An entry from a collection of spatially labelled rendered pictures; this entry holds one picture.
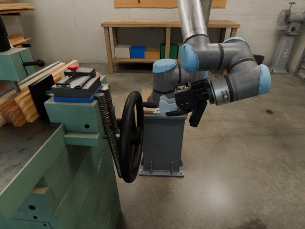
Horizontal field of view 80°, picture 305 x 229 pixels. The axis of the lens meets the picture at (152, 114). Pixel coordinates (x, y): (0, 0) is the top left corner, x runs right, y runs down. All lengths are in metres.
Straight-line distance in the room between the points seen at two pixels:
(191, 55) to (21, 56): 0.48
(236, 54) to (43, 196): 0.67
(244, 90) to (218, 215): 0.98
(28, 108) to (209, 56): 0.55
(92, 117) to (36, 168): 0.16
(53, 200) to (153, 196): 0.94
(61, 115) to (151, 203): 1.00
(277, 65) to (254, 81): 3.61
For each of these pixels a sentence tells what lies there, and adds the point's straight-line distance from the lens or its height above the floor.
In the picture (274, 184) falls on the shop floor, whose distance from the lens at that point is 1.74.
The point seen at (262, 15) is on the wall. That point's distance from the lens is 4.25.
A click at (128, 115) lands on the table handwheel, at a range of 0.46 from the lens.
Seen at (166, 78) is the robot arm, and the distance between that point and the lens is 1.13.
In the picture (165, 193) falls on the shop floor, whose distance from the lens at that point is 1.43.
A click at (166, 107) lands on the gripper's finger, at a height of 0.87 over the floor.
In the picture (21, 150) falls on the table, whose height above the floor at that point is 0.90.
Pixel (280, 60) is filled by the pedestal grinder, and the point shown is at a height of 0.22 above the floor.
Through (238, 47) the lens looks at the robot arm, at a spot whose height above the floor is 1.05.
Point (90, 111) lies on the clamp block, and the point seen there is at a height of 0.94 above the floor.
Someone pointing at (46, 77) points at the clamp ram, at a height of 0.99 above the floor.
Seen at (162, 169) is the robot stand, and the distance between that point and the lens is 1.52.
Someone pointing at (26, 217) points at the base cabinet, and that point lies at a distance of 0.67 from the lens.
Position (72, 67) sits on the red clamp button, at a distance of 0.57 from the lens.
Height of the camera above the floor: 1.18
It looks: 33 degrees down
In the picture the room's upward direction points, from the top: straight up
